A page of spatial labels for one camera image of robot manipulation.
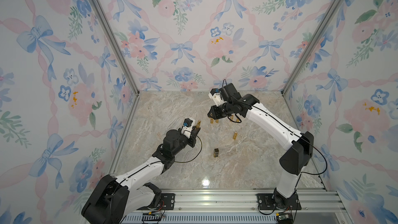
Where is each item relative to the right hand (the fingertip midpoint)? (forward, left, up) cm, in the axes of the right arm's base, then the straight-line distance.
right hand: (210, 113), depth 80 cm
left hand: (-5, +6, -4) cm, 9 cm away
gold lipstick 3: (-10, -12, +9) cm, 18 cm away
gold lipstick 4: (-2, -16, -18) cm, 24 cm away
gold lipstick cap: (+10, -5, -21) cm, 24 cm away
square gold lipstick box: (-14, -4, -16) cm, 22 cm away
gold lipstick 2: (+10, -2, -21) cm, 23 cm away
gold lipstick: (-6, +6, -2) cm, 8 cm away
